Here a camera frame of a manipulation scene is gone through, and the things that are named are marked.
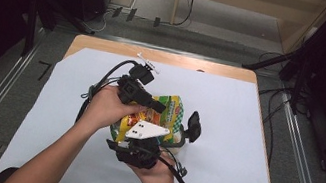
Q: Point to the person's right hand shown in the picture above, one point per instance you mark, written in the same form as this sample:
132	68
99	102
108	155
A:
159	178

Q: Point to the person's left hand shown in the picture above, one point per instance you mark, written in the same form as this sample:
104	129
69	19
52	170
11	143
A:
103	111

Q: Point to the black tripod stand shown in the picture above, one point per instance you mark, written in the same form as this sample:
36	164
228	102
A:
268	61

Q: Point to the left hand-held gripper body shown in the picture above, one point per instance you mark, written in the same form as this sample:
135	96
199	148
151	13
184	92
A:
134	91

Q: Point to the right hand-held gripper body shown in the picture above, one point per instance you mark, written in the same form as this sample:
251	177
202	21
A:
136	154

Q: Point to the white table cover sheet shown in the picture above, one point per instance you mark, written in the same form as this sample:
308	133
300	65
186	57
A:
228	133

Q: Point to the small dark floor block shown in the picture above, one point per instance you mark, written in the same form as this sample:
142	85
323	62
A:
156	21
131	14
116	11

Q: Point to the yellow green spout pouch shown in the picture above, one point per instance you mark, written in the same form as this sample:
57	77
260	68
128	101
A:
170	113

